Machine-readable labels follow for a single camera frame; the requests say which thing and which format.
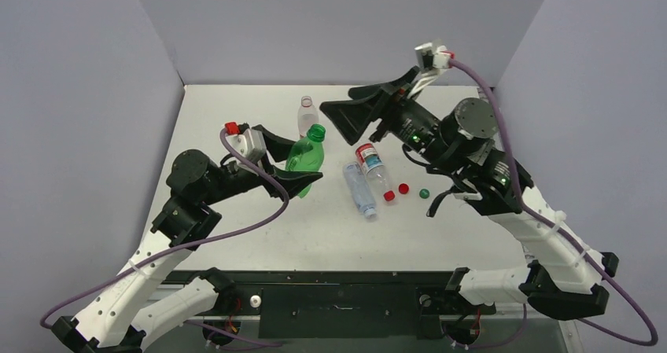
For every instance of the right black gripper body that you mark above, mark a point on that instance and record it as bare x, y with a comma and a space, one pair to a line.
389, 113

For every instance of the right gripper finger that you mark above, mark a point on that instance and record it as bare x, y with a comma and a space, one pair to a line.
351, 118
385, 82

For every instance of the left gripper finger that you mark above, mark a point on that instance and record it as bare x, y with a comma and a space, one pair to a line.
293, 182
278, 147

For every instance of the green plastic bottle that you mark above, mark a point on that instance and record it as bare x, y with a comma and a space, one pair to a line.
307, 154

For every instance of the green bottle cap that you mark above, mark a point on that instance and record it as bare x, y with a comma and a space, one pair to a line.
424, 193

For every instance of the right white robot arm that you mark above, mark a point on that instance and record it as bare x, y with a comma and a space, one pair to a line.
460, 151

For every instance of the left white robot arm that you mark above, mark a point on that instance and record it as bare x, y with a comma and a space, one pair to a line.
120, 317

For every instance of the clear bottle red blue label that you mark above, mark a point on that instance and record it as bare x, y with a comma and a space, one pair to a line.
375, 171

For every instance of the clear bottle blue cap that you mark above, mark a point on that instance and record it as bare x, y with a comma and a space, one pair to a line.
359, 190

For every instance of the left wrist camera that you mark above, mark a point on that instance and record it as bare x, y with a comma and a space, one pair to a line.
248, 142

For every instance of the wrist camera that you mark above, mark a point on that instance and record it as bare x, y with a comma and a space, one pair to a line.
433, 59
248, 142

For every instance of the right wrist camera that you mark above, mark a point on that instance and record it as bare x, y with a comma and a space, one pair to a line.
433, 59

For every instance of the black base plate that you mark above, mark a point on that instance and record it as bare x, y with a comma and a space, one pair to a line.
345, 304

